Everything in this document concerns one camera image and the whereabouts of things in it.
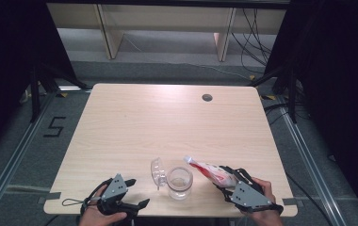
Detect hanging black cables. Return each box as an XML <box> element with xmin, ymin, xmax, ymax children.
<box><xmin>231</xmin><ymin>7</ymin><xmax>275</xmax><ymax>75</ymax></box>

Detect clear plastic jar lid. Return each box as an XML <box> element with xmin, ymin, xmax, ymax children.
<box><xmin>150</xmin><ymin>156</ymin><xmax>169</xmax><ymax>191</ymax></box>

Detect red and white snack pouch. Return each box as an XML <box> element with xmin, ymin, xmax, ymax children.
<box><xmin>183</xmin><ymin>155</ymin><xmax>240</xmax><ymax>190</ymax></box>

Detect black metal stand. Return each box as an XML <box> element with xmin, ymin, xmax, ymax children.
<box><xmin>248</xmin><ymin>63</ymin><xmax>301</xmax><ymax>124</ymax></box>
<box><xmin>28</xmin><ymin>60</ymin><xmax>89</xmax><ymax>124</ymax></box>

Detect aluminium floor rail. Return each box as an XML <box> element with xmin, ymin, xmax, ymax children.
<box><xmin>275</xmin><ymin>96</ymin><xmax>342</xmax><ymax>226</ymax></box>
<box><xmin>0</xmin><ymin>89</ymin><xmax>57</xmax><ymax>221</ymax></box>

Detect black curtain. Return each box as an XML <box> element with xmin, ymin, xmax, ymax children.
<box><xmin>263</xmin><ymin>0</ymin><xmax>358</xmax><ymax>222</ymax></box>
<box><xmin>0</xmin><ymin>0</ymin><xmax>76</xmax><ymax>162</ymax></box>

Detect clear glass jar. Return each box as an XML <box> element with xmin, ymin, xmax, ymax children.
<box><xmin>166</xmin><ymin>166</ymin><xmax>195</xmax><ymax>202</ymax></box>

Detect black wrist strap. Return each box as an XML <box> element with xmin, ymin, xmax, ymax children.
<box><xmin>270</xmin><ymin>202</ymin><xmax>285</xmax><ymax>216</ymax></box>

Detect black floor cable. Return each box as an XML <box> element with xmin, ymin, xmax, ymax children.
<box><xmin>285</xmin><ymin>171</ymin><xmax>335</xmax><ymax>226</ymax></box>

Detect person's right hand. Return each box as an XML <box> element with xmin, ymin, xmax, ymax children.
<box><xmin>245</xmin><ymin>177</ymin><xmax>285</xmax><ymax>226</ymax></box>

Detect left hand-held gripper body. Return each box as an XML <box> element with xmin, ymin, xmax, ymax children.
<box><xmin>96</xmin><ymin>172</ymin><xmax>139</xmax><ymax>218</ymax></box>

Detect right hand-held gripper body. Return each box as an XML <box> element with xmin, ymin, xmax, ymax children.
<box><xmin>229</xmin><ymin>181</ymin><xmax>285</xmax><ymax>216</ymax></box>

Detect black cord loop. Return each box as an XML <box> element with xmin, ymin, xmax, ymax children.
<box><xmin>61</xmin><ymin>197</ymin><xmax>89</xmax><ymax>208</ymax></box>

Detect person's left hand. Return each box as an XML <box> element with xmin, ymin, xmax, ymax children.
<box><xmin>78</xmin><ymin>185</ymin><xmax>128</xmax><ymax>226</ymax></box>

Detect grey tape strip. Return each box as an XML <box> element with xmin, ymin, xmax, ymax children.
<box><xmin>282</xmin><ymin>197</ymin><xmax>304</xmax><ymax>207</ymax></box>
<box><xmin>37</xmin><ymin>191</ymin><xmax>62</xmax><ymax>205</ymax></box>

